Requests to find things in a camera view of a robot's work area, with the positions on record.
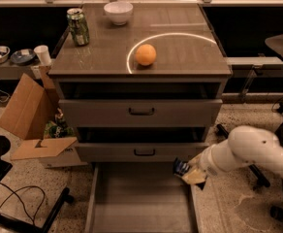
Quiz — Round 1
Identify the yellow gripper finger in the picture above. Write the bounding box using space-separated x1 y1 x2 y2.
181 155 206 184

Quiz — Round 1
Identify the dark blue snack bar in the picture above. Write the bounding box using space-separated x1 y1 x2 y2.
173 158 190 177

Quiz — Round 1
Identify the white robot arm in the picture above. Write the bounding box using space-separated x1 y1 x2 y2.
173 126 283 184

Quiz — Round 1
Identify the bottom grey drawer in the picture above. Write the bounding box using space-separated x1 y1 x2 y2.
84 162 199 233

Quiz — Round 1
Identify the grey drawer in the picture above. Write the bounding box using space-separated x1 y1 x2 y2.
60 82 222 127
77 127 208 162
84 162 199 233

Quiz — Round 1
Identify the grey drawer cabinet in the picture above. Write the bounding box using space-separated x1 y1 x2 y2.
49 4 232 162

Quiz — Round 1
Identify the middle grey drawer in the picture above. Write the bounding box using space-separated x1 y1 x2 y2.
77 127 208 162

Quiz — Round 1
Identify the top grey drawer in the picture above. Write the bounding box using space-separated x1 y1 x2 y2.
60 82 222 127

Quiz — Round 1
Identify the orange fruit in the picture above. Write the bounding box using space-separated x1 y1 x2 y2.
135 44 157 66

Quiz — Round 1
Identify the open cardboard box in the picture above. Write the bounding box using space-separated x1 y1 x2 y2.
0 66 86 168

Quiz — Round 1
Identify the white bowl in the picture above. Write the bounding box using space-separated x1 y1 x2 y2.
104 1 134 25

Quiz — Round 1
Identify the green soda can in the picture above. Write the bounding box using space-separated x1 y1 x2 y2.
67 8 89 46

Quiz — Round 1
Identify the white paper cup on shelf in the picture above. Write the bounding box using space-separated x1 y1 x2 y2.
34 45 51 66

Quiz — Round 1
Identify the blue patterned bowl right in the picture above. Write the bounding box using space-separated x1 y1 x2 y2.
11 49 36 65

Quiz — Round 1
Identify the black cable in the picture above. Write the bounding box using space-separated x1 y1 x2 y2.
0 182 47 233

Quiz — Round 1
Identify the black cart frame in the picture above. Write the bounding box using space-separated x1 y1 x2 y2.
0 187 74 233

